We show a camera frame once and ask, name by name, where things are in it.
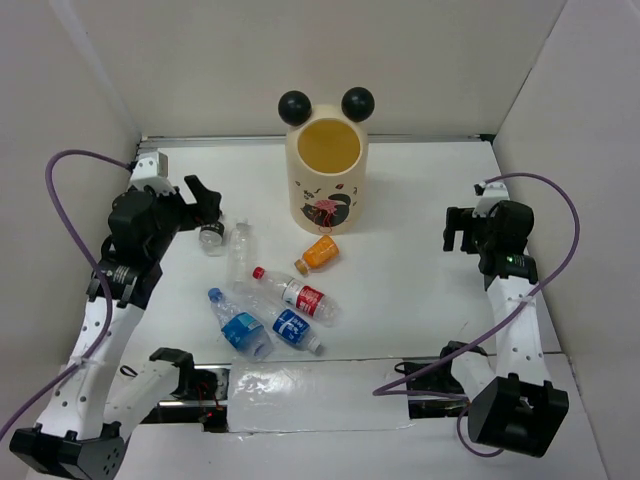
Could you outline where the light blue label bottle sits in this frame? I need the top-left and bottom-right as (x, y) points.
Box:
(208, 288), (274, 362)

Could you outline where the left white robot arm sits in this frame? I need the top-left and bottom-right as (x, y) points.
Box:
(9, 175), (221, 479)

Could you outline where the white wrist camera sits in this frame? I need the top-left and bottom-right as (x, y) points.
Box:
(129, 151), (174, 195)
(473, 181), (509, 218)

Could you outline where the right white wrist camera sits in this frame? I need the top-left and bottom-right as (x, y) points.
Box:
(473, 181), (509, 218)

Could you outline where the small orange juice bottle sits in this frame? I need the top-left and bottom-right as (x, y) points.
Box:
(294, 235), (340, 275)

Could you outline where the dark blue label bottle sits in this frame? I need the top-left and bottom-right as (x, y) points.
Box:
(233, 282), (323, 355)

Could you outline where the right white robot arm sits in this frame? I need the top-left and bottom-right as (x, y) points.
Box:
(436, 200), (569, 458)

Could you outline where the red label red cap bottle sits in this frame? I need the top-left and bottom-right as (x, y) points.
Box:
(252, 267), (340, 327)

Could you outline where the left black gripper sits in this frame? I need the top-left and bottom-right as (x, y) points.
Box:
(148, 174), (222, 257)

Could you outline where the silver aluminium frame rail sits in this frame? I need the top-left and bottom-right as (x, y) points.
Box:
(135, 132), (496, 151)

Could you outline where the shiny white tape sheet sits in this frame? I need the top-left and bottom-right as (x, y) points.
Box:
(227, 360), (411, 433)

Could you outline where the cream bin with black ears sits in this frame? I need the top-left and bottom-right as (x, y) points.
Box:
(277, 87), (375, 235)

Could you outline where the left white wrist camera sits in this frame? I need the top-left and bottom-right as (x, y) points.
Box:
(129, 151), (174, 195)

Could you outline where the clear bottle without label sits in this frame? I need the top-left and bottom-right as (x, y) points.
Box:
(226, 219), (256, 293)

